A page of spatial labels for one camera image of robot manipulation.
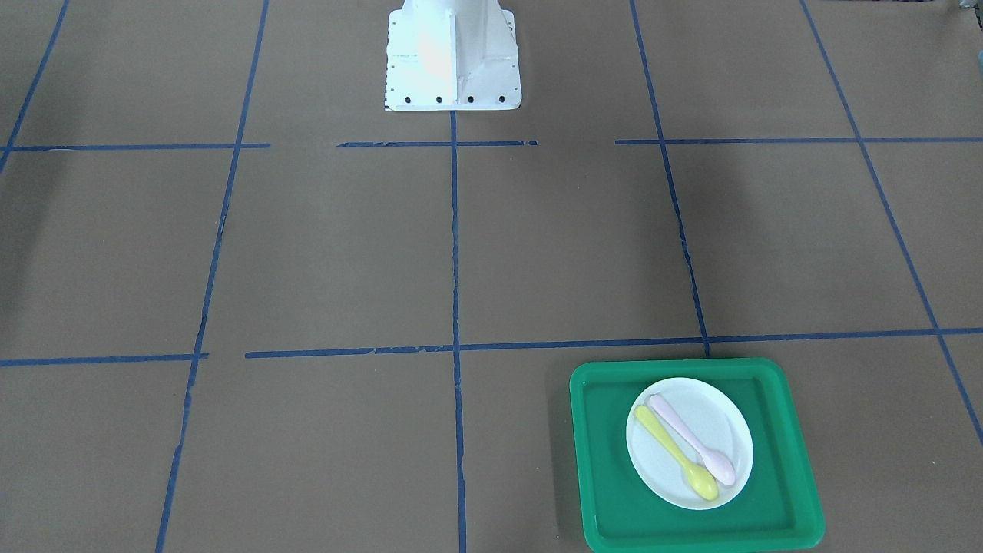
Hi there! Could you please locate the white round plate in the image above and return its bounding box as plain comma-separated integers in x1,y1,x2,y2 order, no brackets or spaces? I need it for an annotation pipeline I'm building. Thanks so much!
625,377,754,511

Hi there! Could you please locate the yellow plastic spoon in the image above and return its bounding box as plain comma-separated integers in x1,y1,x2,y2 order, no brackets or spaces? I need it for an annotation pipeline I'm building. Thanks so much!
633,405,719,502

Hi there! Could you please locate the pink plastic spoon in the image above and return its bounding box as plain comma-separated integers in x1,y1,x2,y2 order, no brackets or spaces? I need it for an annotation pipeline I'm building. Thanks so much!
647,393,736,486

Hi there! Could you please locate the green plastic tray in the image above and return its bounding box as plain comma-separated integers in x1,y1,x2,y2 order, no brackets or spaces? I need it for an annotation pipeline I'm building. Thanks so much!
569,358,826,552

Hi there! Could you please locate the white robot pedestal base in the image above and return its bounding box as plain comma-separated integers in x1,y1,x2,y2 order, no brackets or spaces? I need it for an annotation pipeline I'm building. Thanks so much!
384,1,523,111

